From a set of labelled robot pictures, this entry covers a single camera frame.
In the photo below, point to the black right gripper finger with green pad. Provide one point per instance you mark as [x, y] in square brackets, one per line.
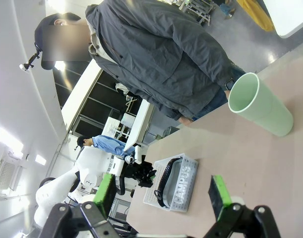
[222, 196]

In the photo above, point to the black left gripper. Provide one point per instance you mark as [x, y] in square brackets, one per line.
[145, 174]

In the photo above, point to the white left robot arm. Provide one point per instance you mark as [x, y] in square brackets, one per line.
[67, 183]

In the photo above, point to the white perforated plastic basket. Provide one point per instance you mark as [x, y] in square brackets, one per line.
[155, 196]

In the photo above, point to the person's right hand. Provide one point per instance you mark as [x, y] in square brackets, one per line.
[186, 120]

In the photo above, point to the person's left hand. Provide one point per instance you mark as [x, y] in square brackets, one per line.
[227, 94]

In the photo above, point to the person in blue shirt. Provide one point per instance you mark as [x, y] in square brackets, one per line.
[108, 145]

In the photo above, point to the grey Campus notebook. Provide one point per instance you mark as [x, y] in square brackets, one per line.
[171, 183]

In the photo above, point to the small ceiling light panel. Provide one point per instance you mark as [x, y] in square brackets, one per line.
[40, 160]

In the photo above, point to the white board panel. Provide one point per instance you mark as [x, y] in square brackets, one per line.
[139, 124]

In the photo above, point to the grey bin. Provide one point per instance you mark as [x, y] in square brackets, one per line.
[170, 131]

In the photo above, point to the blue jeans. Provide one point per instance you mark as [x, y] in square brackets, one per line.
[213, 104]

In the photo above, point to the mint green plastic cup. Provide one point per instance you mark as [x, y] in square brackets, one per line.
[270, 109]

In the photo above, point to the ceiling air vent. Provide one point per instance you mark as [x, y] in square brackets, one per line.
[5, 173]

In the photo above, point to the white hanging cloth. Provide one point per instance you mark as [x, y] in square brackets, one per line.
[121, 88]

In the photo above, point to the large ceiling light panel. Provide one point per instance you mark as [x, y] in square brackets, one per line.
[8, 139]

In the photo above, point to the black smartwatch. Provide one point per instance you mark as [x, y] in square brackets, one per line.
[229, 84]

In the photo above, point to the beige collared shirt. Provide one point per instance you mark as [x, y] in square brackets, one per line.
[97, 47]

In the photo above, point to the person in grey jacket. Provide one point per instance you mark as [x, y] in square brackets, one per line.
[154, 49]

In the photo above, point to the yellow fabric sheet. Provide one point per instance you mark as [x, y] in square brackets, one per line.
[259, 15]

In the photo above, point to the white round-cornered table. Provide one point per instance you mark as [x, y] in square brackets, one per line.
[285, 15]

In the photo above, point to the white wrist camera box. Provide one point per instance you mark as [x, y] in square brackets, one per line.
[138, 155]

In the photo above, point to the white head-mounted camera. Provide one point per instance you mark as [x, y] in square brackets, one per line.
[26, 65]

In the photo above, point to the metal frame cart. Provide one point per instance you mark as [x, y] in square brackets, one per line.
[196, 10]

